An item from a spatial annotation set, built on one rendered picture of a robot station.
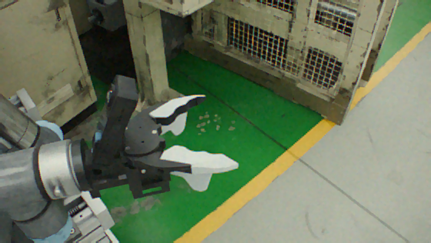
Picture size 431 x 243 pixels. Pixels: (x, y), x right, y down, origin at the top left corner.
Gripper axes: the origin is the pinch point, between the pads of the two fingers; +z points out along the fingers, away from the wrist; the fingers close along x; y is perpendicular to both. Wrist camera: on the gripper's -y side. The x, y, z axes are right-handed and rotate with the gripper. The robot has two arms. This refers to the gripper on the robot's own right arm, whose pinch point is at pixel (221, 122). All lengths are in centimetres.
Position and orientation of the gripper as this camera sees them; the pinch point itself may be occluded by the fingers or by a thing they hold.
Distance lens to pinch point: 45.9
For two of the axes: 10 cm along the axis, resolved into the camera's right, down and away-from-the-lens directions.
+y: 0.4, 7.8, 6.3
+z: 9.6, -2.1, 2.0
